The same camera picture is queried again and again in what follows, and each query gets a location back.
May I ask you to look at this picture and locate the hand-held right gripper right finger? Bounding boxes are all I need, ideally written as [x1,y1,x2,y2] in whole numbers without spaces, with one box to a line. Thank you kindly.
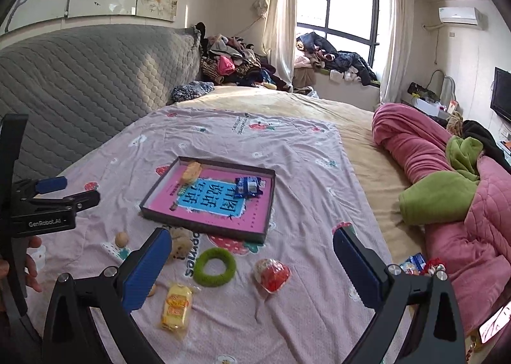
[332,226,468,364]

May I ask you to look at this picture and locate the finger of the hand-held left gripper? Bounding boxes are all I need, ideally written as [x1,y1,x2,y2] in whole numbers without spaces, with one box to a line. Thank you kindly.
[60,190,101,214]
[12,176,68,199]

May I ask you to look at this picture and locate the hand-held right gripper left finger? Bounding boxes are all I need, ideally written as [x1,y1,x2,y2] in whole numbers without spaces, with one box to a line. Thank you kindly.
[42,227,173,364]

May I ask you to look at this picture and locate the yellow snack packet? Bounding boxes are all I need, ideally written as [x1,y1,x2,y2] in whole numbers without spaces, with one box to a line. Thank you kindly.
[161,282,200,343]

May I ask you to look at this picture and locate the red snack packet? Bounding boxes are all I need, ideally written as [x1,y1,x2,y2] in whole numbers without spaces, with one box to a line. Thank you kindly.
[254,258,292,293]

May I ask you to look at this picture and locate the pink cardboard box tray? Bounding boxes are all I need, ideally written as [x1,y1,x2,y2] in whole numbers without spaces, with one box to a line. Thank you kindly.
[139,156,277,245]

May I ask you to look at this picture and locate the person's left hand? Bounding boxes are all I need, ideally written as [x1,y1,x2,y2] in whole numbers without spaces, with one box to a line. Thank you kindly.
[0,236,43,293]

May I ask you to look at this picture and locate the beige mesh scrunchie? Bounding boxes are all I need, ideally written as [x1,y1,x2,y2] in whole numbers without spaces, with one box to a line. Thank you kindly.
[168,227,195,263]

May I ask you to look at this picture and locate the small blue white packet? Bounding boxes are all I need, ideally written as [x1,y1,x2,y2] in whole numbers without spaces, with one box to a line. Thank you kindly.
[399,253,428,275]

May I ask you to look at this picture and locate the green blanket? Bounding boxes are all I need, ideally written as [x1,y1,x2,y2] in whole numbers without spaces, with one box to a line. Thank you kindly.
[399,136,485,226]

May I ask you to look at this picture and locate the bread roll snack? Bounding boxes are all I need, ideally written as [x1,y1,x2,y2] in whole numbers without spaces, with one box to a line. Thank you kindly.
[181,161,203,184]

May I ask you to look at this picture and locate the bed with yellow sheet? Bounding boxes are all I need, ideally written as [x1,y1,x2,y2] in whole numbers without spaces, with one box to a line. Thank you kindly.
[176,84,430,269]

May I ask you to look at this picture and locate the grey quilted headboard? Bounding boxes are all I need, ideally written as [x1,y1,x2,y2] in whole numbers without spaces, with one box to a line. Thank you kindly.
[0,24,202,197]

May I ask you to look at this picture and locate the blue snack packet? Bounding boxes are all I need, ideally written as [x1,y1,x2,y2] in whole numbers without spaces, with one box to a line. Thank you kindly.
[233,175,265,199]

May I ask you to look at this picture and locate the pink quilt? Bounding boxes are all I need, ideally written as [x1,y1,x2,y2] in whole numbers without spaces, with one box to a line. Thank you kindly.
[372,102,511,337]

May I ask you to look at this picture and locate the strawberry printed pink sheet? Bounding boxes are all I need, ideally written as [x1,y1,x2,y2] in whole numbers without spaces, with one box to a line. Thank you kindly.
[24,105,412,364]

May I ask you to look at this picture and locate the smartphone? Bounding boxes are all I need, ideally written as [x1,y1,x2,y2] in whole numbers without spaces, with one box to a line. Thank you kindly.
[477,302,511,345]

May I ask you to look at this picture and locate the dark patterned cloth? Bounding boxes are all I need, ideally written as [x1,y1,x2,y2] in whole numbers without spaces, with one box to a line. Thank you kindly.
[172,81,215,103]

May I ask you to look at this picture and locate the beige knitted cloth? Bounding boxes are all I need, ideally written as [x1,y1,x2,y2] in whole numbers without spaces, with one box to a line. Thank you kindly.
[446,110,464,135]

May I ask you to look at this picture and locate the cluttered dresser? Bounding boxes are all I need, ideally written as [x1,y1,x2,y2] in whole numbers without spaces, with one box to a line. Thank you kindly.
[401,82,464,117]

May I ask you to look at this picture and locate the black cloth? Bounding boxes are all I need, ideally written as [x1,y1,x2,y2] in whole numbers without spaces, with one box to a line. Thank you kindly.
[461,120,511,173]

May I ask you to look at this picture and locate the pile of clothes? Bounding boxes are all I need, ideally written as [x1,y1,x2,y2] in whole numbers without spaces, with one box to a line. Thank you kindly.
[197,22,294,93]

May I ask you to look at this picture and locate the oval mirror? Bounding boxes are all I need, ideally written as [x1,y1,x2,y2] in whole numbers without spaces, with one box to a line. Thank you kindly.
[429,69,456,103]

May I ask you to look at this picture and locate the clothes on window sill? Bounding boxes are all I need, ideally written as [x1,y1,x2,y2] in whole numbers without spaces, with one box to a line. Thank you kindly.
[294,32,380,87]

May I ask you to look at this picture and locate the black television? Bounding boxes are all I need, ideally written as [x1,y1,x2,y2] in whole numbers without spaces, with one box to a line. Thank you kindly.
[490,67,511,123]

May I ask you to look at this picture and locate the plain cream curtain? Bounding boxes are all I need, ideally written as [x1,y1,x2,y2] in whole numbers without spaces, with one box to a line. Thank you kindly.
[379,0,416,105]

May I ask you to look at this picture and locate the cream curtain with tieback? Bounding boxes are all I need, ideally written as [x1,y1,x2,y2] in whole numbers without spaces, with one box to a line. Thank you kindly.
[261,0,300,87]

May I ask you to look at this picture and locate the black framed window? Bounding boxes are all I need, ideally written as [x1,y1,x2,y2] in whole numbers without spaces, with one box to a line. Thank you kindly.
[296,0,382,81]

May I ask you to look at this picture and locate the white air conditioner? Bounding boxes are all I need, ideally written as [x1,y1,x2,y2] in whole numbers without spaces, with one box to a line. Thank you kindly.
[438,7,479,26]

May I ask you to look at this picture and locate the green fuzzy ring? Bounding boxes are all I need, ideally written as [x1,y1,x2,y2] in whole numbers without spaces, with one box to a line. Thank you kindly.
[194,247,237,288]

